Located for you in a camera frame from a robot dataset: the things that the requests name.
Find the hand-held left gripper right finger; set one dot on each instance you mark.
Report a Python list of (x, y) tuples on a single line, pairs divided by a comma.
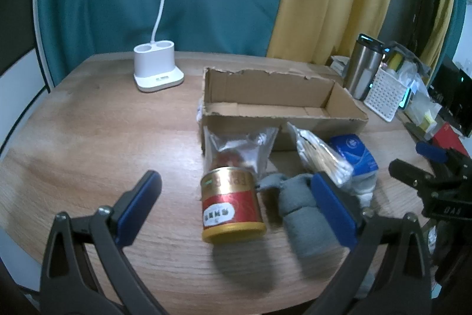
[(332, 211)]

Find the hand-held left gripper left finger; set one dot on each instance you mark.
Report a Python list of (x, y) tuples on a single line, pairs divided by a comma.
[(140, 204)]

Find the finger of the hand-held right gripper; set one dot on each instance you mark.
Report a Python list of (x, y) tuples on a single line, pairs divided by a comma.
[(409, 171), (427, 149)]

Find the grey cloth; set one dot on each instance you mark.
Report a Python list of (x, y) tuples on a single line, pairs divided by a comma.
[(298, 211)]

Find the blue and white tissue pack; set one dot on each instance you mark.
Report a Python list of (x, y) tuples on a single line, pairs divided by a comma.
[(354, 152)]

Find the bag of cotton swabs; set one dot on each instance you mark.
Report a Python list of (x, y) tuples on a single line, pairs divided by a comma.
[(317, 152)]

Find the red and gold tin can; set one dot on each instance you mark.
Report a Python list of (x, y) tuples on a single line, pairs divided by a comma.
[(228, 208)]

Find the clear bag of snacks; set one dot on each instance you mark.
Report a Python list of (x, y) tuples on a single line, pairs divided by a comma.
[(236, 149)]

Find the cardboard box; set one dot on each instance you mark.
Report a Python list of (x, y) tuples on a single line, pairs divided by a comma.
[(228, 125)]

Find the red box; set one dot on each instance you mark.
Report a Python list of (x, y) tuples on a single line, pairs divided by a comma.
[(448, 138)]

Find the black monitor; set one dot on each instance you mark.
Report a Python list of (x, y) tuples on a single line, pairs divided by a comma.
[(451, 90)]

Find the white perforated basket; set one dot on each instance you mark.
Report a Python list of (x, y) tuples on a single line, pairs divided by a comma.
[(383, 93)]

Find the clear plastic bags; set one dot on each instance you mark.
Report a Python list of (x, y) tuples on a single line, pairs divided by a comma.
[(411, 69)]

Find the stainless steel tumbler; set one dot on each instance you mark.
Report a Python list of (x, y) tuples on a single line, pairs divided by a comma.
[(363, 67)]

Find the small white box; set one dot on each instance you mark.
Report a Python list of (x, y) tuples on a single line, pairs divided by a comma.
[(340, 63)]

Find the white desk lamp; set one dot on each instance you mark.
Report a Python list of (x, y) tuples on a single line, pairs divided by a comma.
[(155, 67)]

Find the teal curtain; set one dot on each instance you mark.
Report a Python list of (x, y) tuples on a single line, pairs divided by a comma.
[(92, 5)]

